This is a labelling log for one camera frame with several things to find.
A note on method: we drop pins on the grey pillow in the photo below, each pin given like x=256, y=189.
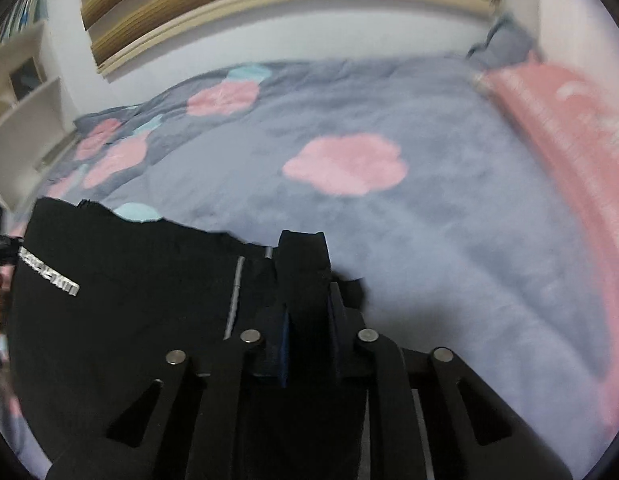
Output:
x=504, y=42

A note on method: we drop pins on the white bookshelf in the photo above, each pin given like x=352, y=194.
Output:
x=24, y=125

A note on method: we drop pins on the grey floral blanket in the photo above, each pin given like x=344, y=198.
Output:
x=439, y=235

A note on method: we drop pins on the black hooded jacket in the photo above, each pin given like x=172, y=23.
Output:
x=139, y=320

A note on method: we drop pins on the pink printed pillow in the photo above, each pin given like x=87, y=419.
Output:
x=579, y=135

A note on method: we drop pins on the row of upright books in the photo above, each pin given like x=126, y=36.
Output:
x=19, y=15

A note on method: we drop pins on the stack of flat books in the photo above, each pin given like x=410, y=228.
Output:
x=57, y=152

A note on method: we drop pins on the black box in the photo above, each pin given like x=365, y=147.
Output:
x=25, y=80

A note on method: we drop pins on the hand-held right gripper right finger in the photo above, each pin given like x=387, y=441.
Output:
x=335, y=345

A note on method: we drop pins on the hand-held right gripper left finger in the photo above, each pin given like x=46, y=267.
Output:
x=284, y=355

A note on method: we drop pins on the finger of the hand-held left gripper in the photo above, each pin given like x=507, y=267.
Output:
x=4, y=249

